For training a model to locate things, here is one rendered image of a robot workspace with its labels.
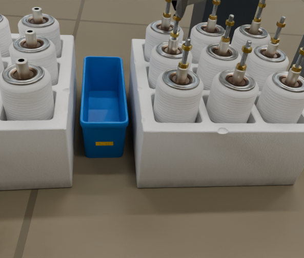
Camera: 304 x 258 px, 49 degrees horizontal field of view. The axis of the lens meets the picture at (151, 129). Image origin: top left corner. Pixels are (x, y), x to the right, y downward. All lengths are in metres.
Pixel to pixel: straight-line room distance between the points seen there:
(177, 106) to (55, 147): 0.25
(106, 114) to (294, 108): 0.50
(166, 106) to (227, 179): 0.25
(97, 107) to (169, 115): 0.36
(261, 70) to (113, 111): 0.42
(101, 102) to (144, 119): 0.35
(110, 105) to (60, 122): 0.35
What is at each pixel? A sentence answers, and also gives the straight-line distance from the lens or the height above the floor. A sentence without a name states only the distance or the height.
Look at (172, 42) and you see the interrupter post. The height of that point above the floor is 0.28.
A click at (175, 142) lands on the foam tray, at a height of 0.15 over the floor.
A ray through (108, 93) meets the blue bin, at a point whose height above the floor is 0.00.
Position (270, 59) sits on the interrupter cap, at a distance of 0.83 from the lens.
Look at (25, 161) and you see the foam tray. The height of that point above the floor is 0.09.
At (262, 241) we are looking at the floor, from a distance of 0.77.
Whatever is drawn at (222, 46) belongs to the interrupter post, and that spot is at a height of 0.27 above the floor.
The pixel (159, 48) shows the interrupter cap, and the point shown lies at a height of 0.25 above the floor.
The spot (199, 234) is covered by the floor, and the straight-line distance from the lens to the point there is 0.73.
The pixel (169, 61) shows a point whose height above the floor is 0.25.
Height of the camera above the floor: 0.61
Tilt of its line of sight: 41 degrees down
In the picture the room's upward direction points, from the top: 7 degrees clockwise
